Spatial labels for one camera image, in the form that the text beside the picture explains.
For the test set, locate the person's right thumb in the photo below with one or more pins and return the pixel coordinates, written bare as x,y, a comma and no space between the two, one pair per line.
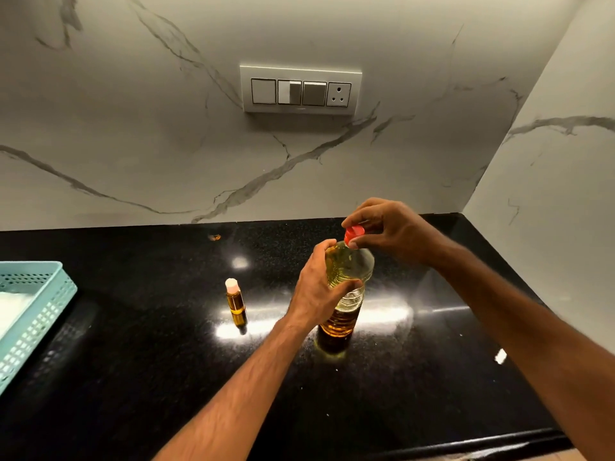
367,241

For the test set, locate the person's right forearm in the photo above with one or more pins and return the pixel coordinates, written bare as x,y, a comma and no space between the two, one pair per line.
523,331

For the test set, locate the clear plastic oil bottle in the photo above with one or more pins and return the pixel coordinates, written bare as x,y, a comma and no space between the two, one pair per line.
347,288

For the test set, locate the light blue plastic basket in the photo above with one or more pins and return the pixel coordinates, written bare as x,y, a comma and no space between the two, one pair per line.
29,316

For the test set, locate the white cloth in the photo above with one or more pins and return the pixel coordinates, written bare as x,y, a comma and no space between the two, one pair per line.
12,309

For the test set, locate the red bottle cap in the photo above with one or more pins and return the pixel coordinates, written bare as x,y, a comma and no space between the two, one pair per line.
354,233

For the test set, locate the person's right middle finger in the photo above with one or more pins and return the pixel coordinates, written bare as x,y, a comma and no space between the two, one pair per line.
377,202

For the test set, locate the small amber oil bottle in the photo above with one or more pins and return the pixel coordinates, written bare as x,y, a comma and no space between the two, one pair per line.
235,303

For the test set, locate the person's right hand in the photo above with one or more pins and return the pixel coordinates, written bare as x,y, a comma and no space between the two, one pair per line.
401,232

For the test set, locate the person's left thumb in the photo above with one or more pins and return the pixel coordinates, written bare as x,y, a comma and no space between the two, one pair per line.
343,286

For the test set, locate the person's left forearm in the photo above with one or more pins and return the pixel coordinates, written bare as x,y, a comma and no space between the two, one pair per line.
230,398

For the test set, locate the person's left hand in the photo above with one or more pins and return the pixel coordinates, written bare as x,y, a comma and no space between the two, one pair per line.
311,292

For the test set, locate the white wall switch panel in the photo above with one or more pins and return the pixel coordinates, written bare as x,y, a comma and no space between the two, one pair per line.
300,91

